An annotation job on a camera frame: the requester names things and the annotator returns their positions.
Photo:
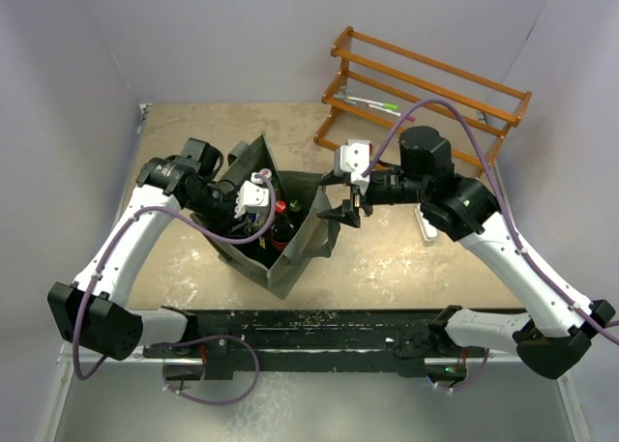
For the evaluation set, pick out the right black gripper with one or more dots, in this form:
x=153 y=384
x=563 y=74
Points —
x=345 y=212

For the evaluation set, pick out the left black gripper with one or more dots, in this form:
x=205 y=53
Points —
x=231 y=225

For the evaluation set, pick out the green Perrier glass bottle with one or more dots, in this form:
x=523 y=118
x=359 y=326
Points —
x=295 y=210

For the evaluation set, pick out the green canvas bag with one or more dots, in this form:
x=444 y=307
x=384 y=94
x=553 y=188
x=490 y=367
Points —
x=278 y=271

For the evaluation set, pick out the dark cola bottle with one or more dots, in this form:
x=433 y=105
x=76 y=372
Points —
x=282 y=230

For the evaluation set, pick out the orange juice plastic bottle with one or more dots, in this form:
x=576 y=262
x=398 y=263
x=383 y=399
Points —
x=273 y=178

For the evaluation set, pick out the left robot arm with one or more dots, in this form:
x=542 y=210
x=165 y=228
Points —
x=91 y=311

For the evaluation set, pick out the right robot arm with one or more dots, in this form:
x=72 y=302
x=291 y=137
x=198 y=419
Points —
x=558 y=324

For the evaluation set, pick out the grey marker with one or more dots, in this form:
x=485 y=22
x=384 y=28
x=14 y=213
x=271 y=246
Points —
x=342 y=95

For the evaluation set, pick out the green capped marker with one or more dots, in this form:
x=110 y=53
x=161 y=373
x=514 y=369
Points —
x=385 y=106

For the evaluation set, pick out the orange wooden shelf rack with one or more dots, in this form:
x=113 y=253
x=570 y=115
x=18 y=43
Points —
x=377 y=70

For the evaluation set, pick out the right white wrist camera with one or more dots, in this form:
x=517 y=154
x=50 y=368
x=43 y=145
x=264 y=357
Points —
x=352 y=157

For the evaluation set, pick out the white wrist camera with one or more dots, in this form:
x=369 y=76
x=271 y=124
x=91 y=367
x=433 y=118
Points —
x=352 y=157
x=253 y=197

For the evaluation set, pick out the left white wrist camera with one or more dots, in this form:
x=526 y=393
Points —
x=253 y=197

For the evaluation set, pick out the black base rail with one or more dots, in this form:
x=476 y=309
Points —
x=400 y=341

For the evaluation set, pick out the aluminium frame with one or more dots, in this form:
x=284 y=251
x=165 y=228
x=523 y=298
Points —
x=165 y=400

